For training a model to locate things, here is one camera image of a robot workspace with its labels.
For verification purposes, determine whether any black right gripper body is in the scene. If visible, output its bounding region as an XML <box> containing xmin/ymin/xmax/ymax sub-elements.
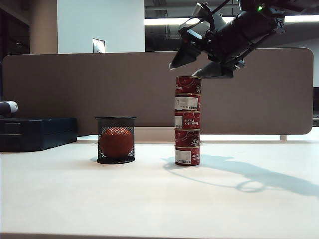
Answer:
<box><xmin>199</xmin><ymin>9</ymin><xmax>285</xmax><ymax>71</ymax></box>

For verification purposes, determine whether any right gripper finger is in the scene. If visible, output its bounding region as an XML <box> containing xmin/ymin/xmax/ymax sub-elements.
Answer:
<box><xmin>168</xmin><ymin>40</ymin><xmax>202</xmax><ymax>70</ymax></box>
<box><xmin>191</xmin><ymin>62</ymin><xmax>234</xmax><ymax>79</ymax></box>

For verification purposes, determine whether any tomato paste can red label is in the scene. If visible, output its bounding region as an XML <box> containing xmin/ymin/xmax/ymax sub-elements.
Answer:
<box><xmin>175</xmin><ymin>76</ymin><xmax>203</xmax><ymax>96</ymax></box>

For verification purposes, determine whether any tomato paste can white label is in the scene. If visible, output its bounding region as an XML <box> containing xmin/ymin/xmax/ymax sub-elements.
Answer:
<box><xmin>174</xmin><ymin>94</ymin><xmax>201</xmax><ymax>112</ymax></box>

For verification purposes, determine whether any tomato paste can large lettering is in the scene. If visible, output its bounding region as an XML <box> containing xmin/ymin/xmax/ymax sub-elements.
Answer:
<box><xmin>173</xmin><ymin>111</ymin><xmax>201</xmax><ymax>130</ymax></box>

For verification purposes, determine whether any tomato paste can dark badge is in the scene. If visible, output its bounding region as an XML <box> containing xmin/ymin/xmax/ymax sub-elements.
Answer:
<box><xmin>174</xmin><ymin>128</ymin><xmax>201</xmax><ymax>148</ymax></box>

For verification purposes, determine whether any tomato paste can barcode label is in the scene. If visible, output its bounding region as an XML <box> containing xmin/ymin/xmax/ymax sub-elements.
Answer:
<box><xmin>174</xmin><ymin>146</ymin><xmax>201</xmax><ymax>166</ymax></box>

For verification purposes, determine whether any ceiling light strip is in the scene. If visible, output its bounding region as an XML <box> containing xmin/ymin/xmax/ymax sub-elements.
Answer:
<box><xmin>144</xmin><ymin>15</ymin><xmax>319</xmax><ymax>26</ymax></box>

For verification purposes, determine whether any brown desk divider panel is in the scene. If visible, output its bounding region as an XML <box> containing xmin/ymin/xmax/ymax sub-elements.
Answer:
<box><xmin>1</xmin><ymin>47</ymin><xmax>314</xmax><ymax>136</ymax></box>

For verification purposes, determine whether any black mesh pen holder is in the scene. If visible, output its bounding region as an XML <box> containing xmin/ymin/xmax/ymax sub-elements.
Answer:
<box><xmin>94</xmin><ymin>116</ymin><xmax>137</xmax><ymax>165</ymax></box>

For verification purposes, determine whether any orange fruit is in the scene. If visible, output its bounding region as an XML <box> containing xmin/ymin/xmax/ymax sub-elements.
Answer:
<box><xmin>99</xmin><ymin>126</ymin><xmax>133</xmax><ymax>158</ymax></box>

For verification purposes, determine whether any dark blue plastic case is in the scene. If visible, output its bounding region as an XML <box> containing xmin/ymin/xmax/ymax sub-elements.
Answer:
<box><xmin>0</xmin><ymin>117</ymin><xmax>78</xmax><ymax>153</ymax></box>

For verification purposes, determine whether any white and blue cylinder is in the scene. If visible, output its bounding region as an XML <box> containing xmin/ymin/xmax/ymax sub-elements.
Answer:
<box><xmin>0</xmin><ymin>101</ymin><xmax>18</xmax><ymax>117</ymax></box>

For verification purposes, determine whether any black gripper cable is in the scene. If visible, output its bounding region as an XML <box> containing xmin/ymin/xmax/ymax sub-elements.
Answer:
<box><xmin>210</xmin><ymin>0</ymin><xmax>231</xmax><ymax>14</ymax></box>

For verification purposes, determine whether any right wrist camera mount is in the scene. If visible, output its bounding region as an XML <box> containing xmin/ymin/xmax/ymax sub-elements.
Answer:
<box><xmin>178</xmin><ymin>1</ymin><xmax>226</xmax><ymax>42</ymax></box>

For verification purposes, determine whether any white wall sign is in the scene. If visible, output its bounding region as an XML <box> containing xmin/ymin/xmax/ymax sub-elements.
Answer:
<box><xmin>92</xmin><ymin>38</ymin><xmax>105</xmax><ymax>54</ymax></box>

